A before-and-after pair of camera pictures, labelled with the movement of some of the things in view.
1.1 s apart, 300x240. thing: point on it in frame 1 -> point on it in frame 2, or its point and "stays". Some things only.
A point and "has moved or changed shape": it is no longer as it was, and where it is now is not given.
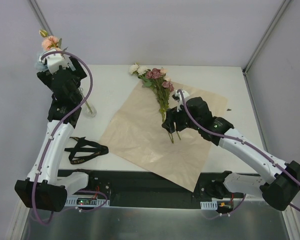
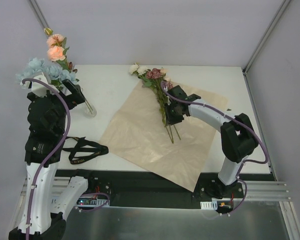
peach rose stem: x=49 y=43 has moved or changed shape
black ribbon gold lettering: x=98 y=150 stays
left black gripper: x=43 y=75 -> x=73 y=92
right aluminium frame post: x=282 y=8 stays
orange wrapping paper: x=137 y=135 stays
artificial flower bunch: x=159 y=81 stays
